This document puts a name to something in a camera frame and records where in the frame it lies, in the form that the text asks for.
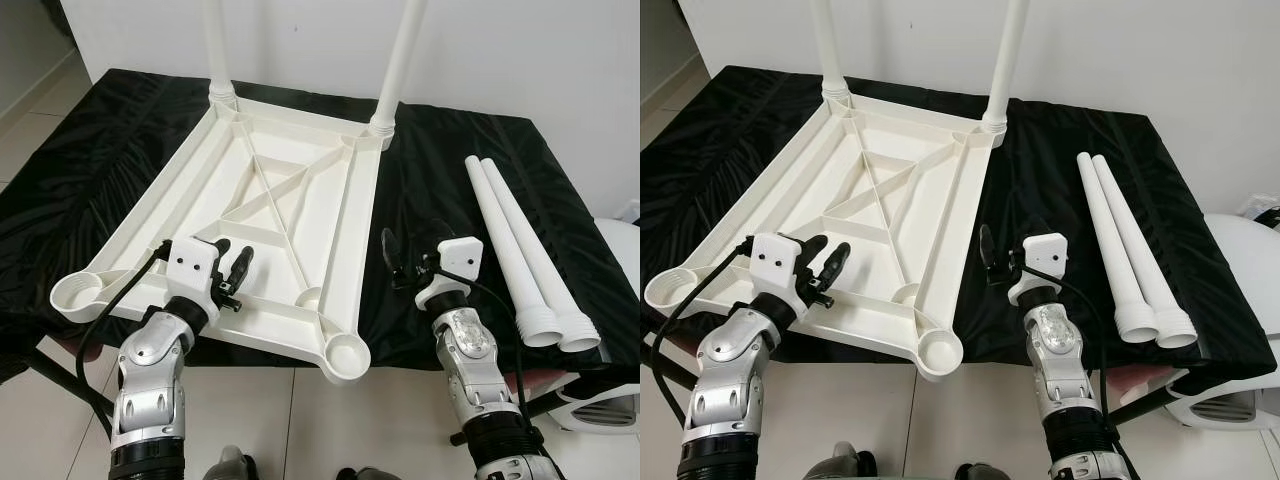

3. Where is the black table cloth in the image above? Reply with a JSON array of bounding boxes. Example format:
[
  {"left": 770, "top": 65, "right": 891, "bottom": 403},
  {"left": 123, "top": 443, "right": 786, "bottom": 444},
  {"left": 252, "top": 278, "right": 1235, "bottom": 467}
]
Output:
[
  {"left": 640, "top": 65, "right": 1280, "bottom": 379},
  {"left": 0, "top": 68, "right": 641, "bottom": 376}
]

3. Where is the grey left robot foot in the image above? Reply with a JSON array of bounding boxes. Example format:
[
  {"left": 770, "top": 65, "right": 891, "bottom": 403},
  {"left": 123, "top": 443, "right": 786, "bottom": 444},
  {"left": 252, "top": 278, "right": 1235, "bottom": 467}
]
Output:
[
  {"left": 205, "top": 447, "right": 259, "bottom": 480},
  {"left": 805, "top": 442, "right": 879, "bottom": 480}
]

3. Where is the white plastic table leg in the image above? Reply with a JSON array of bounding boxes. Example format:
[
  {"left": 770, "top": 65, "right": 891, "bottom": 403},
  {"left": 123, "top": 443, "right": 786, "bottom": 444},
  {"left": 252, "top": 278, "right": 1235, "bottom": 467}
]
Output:
[
  {"left": 980, "top": 0, "right": 1031, "bottom": 146},
  {"left": 463, "top": 155, "right": 563, "bottom": 349},
  {"left": 810, "top": 0, "right": 851, "bottom": 106},
  {"left": 1092, "top": 155, "right": 1199, "bottom": 349},
  {"left": 480, "top": 157, "right": 603, "bottom": 353},
  {"left": 203, "top": 0, "right": 241, "bottom": 111},
  {"left": 368, "top": 0, "right": 429, "bottom": 151},
  {"left": 1077, "top": 152, "right": 1161, "bottom": 346}
]

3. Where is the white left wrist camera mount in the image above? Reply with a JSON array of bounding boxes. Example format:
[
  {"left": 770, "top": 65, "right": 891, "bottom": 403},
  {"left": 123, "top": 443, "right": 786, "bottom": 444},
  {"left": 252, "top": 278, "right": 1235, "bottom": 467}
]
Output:
[
  {"left": 750, "top": 233, "right": 809, "bottom": 299},
  {"left": 165, "top": 238, "right": 223, "bottom": 301}
]

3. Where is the pink plastic object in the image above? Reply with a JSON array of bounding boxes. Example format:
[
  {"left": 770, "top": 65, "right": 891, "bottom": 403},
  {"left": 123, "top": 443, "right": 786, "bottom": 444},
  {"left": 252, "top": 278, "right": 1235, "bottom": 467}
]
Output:
[
  {"left": 520, "top": 365, "right": 566, "bottom": 396},
  {"left": 1105, "top": 362, "right": 1151, "bottom": 393}
]

